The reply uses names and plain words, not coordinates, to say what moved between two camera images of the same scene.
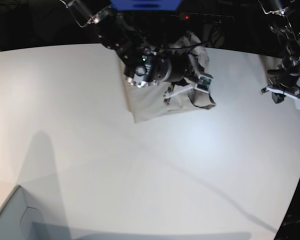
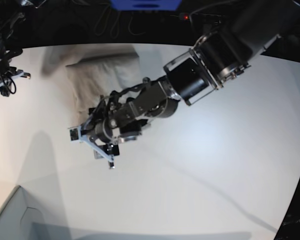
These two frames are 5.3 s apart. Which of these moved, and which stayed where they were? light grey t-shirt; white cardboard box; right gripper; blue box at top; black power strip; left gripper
Moved: right gripper; light grey t-shirt; left gripper
Stayed: black power strip; blue box at top; white cardboard box
